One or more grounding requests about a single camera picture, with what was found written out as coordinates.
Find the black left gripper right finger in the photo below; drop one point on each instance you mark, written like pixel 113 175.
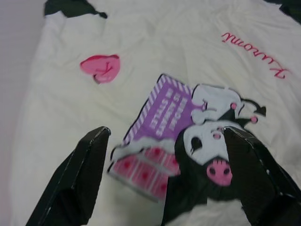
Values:
pixel 258 183

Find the cream cartoon print blanket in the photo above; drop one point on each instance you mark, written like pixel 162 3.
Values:
pixel 164 47

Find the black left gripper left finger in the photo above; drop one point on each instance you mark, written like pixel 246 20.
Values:
pixel 77 179

